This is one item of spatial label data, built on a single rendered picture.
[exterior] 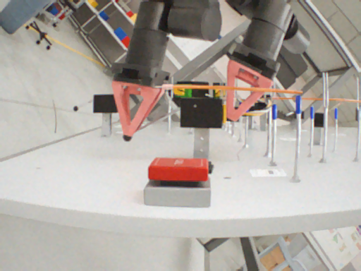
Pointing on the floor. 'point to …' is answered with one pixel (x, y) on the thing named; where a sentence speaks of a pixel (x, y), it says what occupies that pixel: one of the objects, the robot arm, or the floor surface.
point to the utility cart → (282, 256)
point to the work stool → (54, 20)
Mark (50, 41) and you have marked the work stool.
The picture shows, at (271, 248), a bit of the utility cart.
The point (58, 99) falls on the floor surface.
